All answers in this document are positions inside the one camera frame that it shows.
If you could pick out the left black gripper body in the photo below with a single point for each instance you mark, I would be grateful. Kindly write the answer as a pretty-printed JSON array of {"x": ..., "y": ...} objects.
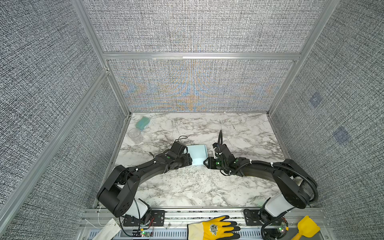
[{"x": 184, "y": 160}]

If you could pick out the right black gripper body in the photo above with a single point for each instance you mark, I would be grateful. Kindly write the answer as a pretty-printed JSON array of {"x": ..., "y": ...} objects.
[{"x": 215, "y": 164}]

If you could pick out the light blue paper box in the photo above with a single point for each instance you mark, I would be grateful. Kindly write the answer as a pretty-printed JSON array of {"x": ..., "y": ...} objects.
[{"x": 198, "y": 153}]

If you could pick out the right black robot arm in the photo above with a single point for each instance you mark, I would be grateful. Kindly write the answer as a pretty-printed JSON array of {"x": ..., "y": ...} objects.
[{"x": 297, "y": 188}]

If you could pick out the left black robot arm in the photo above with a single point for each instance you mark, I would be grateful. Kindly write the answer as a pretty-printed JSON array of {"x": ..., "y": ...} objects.
[{"x": 118, "y": 192}]

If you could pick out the teal sponge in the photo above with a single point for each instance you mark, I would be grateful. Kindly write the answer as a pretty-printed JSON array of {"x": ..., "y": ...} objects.
[{"x": 142, "y": 123}]

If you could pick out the yellow black work glove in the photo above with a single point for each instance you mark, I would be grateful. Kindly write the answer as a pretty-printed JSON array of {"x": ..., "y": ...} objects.
[{"x": 219, "y": 228}]

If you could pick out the yellow plastic scoop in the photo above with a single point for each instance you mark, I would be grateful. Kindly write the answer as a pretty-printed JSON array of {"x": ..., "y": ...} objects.
[{"x": 307, "y": 228}]

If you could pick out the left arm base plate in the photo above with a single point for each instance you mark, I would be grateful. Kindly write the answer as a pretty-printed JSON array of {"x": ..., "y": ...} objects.
[{"x": 144, "y": 218}]

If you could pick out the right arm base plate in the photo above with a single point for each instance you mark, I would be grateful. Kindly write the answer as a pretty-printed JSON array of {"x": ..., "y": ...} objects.
[{"x": 261, "y": 219}]

